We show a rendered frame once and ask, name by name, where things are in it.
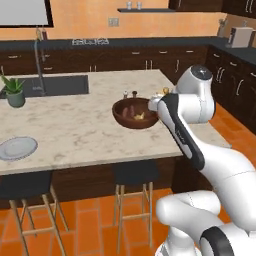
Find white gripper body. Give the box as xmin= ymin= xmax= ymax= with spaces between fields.
xmin=147 ymin=94 xmax=165 ymax=113

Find brown wooden bowl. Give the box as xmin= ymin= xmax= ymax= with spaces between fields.
xmin=111 ymin=97 xmax=161 ymax=130

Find grey plate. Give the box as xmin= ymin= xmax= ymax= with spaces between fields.
xmin=0 ymin=135 xmax=39 ymax=162

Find dark cupboard run with drawers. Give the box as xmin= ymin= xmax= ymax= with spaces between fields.
xmin=0 ymin=44 xmax=210 ymax=85

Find black seat wooden stool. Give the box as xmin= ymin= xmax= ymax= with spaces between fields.
xmin=0 ymin=170 xmax=70 ymax=256
xmin=111 ymin=160 xmax=161 ymax=255

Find dark sink basin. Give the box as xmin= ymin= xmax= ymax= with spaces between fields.
xmin=0 ymin=74 xmax=90 ymax=100

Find dark wooden island base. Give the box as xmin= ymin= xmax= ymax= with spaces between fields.
xmin=0 ymin=155 xmax=214 ymax=210

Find dark upper cupboards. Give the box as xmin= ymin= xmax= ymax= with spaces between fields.
xmin=167 ymin=0 xmax=256 ymax=20

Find grey sink tap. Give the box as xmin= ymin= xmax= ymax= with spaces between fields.
xmin=32 ymin=39 xmax=48 ymax=97

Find soap bottle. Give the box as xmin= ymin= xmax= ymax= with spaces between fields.
xmin=35 ymin=27 xmax=48 ymax=42

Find potted green plant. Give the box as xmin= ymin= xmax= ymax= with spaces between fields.
xmin=0 ymin=74 xmax=27 ymax=109

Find black framed window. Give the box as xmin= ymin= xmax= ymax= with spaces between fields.
xmin=0 ymin=0 xmax=55 ymax=29

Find dark cupboard run with handles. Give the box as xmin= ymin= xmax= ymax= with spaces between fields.
xmin=203 ymin=44 xmax=256 ymax=135

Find white wire dish rack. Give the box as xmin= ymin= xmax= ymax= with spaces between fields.
xmin=71 ymin=37 xmax=110 ymax=47

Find grey wall outlet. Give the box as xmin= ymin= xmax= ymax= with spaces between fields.
xmin=107 ymin=17 xmax=120 ymax=28

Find dark wall shelf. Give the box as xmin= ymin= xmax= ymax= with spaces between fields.
xmin=116 ymin=7 xmax=176 ymax=14

